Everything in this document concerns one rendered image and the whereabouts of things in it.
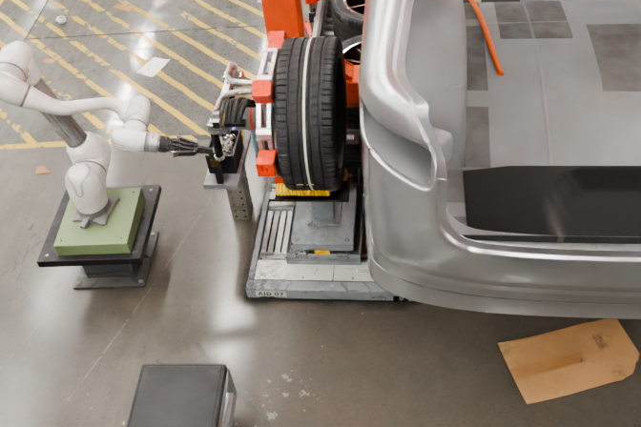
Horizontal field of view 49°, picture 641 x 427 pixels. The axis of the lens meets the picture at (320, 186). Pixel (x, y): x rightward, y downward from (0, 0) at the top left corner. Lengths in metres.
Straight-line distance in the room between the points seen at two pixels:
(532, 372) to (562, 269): 1.19
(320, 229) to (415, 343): 0.70
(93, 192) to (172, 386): 1.02
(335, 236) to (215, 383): 0.96
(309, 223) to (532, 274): 1.56
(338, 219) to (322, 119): 0.83
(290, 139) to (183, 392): 1.06
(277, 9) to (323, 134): 0.82
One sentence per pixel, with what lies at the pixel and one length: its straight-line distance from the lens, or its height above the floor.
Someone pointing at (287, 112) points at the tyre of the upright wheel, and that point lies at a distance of 2.77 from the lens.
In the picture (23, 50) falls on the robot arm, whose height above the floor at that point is 1.19.
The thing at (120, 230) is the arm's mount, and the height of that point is 0.37.
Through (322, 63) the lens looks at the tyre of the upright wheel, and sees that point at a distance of 2.82.
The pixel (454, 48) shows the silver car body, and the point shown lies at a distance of 2.65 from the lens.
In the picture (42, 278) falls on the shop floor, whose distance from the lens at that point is 3.93.
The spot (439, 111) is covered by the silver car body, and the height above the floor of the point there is 1.13.
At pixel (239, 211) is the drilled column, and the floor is 0.07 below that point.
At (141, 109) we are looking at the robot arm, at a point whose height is 0.86.
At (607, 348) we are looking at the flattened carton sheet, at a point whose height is 0.01.
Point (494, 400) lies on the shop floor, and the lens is 3.17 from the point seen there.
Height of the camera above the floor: 2.74
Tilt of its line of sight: 44 degrees down
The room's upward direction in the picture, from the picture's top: 6 degrees counter-clockwise
